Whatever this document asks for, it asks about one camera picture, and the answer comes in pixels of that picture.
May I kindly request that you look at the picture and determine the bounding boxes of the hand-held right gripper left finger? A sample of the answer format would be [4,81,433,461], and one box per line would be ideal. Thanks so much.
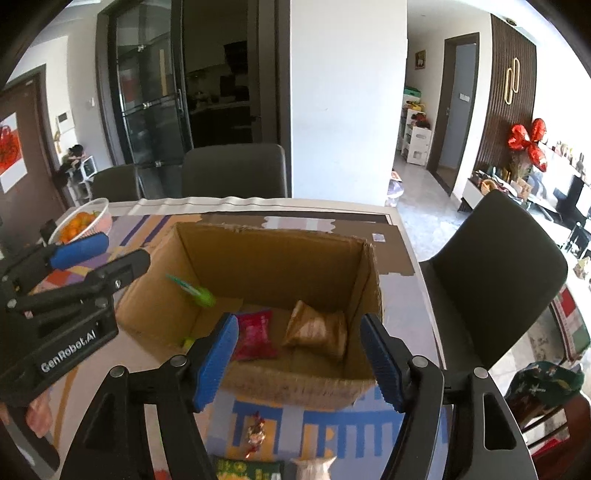
[60,313,241,480]

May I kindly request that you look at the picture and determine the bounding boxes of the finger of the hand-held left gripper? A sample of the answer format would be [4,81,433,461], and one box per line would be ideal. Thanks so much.
[0,232,110,296]
[9,249,152,324]

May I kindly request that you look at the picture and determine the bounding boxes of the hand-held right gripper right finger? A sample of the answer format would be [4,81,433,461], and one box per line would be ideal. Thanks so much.
[360,314,541,480]

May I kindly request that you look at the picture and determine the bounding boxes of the cardboard box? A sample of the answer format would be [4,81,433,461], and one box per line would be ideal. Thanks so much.
[115,222,384,411]

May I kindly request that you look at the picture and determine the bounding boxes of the pile of oranges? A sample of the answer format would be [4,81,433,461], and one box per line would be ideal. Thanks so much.
[58,211,100,243]

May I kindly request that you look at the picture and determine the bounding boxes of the white fruit basket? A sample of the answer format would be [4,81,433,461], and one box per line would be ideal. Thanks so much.
[47,198,113,245]

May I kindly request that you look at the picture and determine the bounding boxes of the red snack packet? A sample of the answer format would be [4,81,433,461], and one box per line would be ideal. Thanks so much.
[231,310,280,361]

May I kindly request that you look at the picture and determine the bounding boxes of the green toothbrush pack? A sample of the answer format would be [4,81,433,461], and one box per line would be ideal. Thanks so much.
[166,274,217,308]

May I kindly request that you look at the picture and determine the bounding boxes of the pink snack packet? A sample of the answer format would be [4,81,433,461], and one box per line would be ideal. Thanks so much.
[25,392,54,435]

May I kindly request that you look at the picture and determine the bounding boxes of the small dark dining chair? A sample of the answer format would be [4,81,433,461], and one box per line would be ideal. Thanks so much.
[91,165,141,203]

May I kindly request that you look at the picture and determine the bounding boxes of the small white shelf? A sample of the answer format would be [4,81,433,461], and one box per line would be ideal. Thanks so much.
[69,156,98,205]

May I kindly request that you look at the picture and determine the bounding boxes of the tan snack packet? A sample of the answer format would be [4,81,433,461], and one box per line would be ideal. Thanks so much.
[283,300,348,361]

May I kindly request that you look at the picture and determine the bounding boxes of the red foil candy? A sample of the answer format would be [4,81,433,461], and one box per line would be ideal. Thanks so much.
[246,412,266,457]

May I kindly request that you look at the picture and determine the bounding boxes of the colourful patterned tablecloth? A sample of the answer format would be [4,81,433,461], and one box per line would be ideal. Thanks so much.
[28,198,448,480]

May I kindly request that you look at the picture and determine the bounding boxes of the black bag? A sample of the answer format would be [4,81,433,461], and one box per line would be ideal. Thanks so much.
[54,144,86,188]

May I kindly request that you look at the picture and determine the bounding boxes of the brown wooden entrance door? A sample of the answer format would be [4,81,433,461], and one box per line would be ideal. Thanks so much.
[0,76,77,241]

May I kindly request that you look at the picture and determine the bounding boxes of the green snack packet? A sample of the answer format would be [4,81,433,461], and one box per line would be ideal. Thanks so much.
[211,455,283,480]

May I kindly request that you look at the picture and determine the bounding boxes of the red and white door poster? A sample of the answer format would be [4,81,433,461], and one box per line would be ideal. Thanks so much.
[0,113,29,192]

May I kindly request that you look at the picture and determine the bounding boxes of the beige snack packet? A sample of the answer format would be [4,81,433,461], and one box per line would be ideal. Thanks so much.
[290,455,337,480]

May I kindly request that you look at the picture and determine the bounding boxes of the wide dark dining chair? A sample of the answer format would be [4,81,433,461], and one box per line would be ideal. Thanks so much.
[181,143,288,199]

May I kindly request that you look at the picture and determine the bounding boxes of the rounded dark dining chair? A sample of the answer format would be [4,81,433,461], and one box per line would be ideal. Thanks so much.
[418,189,568,372]

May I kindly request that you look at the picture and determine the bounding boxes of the green printed cushion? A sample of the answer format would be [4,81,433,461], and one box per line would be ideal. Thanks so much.
[505,362,585,408]

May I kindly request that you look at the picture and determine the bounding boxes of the black framed glass door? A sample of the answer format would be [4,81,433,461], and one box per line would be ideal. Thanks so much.
[107,0,194,199]

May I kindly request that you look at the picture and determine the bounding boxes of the red and green printed bag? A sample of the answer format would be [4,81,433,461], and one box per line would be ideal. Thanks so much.
[551,286,591,361]

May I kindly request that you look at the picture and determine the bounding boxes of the white low cabinet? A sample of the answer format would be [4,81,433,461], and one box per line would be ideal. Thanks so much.
[458,176,568,232]

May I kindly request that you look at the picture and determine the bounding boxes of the white shelf cabinet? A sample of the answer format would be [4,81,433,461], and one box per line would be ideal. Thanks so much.
[401,88,433,167]

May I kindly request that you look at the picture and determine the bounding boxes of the red foil balloon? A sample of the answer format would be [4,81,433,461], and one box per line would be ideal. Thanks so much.
[508,117,550,173]

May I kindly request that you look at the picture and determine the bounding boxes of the dark framed grey door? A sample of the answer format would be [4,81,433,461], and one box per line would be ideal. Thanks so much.
[426,32,481,197]

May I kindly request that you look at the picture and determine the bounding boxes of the gold wall ornament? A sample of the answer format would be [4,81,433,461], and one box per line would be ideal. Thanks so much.
[503,58,522,106]

